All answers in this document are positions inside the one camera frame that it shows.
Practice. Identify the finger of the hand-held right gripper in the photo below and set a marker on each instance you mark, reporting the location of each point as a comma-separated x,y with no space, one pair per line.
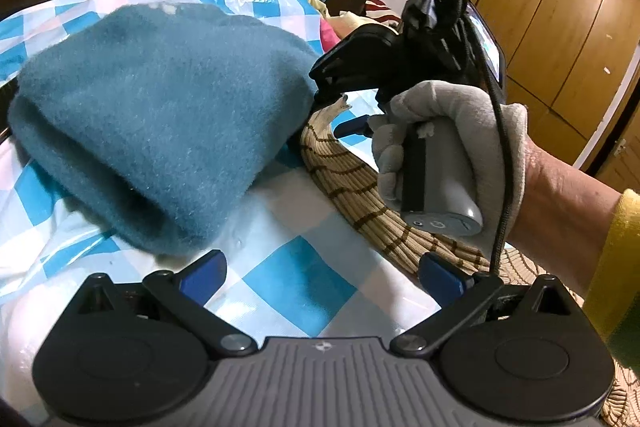
352,128
355,62

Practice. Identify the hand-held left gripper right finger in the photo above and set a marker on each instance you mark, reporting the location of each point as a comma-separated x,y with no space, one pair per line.
440,278

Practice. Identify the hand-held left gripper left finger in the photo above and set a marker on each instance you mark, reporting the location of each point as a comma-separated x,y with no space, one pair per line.
202,276

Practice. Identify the beige striped ribbed sweater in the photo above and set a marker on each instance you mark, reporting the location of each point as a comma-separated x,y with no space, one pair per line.
350,189

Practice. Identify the teal fleece garment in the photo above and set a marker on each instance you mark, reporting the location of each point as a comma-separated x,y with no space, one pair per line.
150,117

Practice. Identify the person's right forearm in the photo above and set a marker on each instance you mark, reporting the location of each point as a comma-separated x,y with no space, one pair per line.
565,217

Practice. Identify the person's right hand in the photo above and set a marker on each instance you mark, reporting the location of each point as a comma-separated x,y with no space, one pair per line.
495,142

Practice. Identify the zebra striped cloth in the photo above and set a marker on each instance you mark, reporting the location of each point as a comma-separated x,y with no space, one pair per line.
377,8

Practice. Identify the blue checked plastic sheet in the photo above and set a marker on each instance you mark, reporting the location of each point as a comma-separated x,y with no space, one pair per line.
300,277

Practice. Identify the wooden door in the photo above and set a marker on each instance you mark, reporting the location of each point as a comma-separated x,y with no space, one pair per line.
617,157

